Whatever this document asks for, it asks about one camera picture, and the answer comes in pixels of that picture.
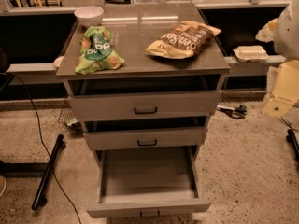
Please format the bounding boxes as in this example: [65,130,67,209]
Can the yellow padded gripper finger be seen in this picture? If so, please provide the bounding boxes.
[263,60,299,118]
[255,19,278,43]

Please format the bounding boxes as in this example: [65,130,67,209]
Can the brown chip bag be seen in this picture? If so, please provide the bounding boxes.
[145,21,221,59]

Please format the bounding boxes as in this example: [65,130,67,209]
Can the grey middle drawer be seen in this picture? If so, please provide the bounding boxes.
[84,116,207,150]

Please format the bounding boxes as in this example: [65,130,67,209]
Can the grey drawer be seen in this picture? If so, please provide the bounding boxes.
[87,147,210,218]
[84,116,207,150]
[67,75,222,122]

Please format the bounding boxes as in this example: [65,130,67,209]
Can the grey drawer cabinet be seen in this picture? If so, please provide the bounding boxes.
[57,4,230,152]

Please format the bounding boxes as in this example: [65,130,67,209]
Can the grey bottom drawer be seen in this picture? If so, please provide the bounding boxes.
[87,147,210,218]

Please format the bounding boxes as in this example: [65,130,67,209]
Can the green snack bag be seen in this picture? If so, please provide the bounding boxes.
[75,26,124,75]

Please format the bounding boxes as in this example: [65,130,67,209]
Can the grey top drawer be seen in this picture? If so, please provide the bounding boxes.
[67,75,222,122]

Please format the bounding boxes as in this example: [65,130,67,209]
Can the white foam container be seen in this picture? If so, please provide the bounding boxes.
[233,45,268,62]

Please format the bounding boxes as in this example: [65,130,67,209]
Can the black right stand leg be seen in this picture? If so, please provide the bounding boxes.
[286,129,299,161]

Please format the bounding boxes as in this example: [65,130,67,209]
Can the white bowl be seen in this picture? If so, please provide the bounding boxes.
[74,6,104,27]

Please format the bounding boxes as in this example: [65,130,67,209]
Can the black right cable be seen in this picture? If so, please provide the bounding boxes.
[279,117,299,133]

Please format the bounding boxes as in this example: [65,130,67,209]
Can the black handled scissors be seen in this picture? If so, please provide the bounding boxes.
[217,105,247,119]

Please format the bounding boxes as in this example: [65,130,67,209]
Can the wire mesh basket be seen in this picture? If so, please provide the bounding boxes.
[58,99,83,136]

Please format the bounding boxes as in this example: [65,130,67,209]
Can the black floor cable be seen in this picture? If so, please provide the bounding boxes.
[0,72,82,224]

